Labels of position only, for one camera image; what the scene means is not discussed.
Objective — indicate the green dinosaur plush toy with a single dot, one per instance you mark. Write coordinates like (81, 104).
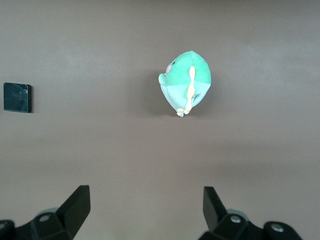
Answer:
(185, 75)

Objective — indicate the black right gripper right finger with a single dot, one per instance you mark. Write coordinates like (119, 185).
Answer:
(217, 220)

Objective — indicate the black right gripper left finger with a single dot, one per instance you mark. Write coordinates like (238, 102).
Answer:
(67, 215)

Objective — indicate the black smartphone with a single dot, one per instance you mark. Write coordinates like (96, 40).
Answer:
(16, 97)

